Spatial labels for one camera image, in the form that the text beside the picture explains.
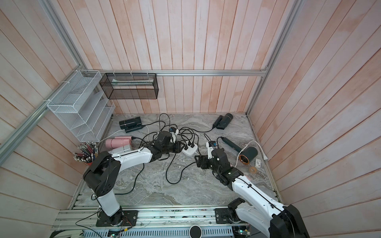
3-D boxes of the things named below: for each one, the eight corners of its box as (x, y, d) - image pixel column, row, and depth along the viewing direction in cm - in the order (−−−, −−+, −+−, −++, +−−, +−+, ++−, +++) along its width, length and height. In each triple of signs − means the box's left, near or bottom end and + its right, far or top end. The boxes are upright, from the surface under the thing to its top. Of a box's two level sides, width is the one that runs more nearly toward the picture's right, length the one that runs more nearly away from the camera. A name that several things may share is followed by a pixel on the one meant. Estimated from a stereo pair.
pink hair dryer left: (108, 152, 99) (104, 148, 94) (109, 143, 104) (105, 138, 99) (132, 147, 102) (130, 142, 97) (132, 138, 106) (129, 133, 102)
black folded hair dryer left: (122, 134, 109) (119, 130, 105) (121, 126, 115) (118, 121, 110) (143, 128, 113) (141, 124, 109) (141, 120, 119) (139, 115, 114)
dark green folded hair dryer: (211, 127, 113) (212, 123, 109) (223, 114, 122) (224, 110, 118) (220, 132, 110) (222, 128, 106) (232, 119, 118) (233, 115, 115)
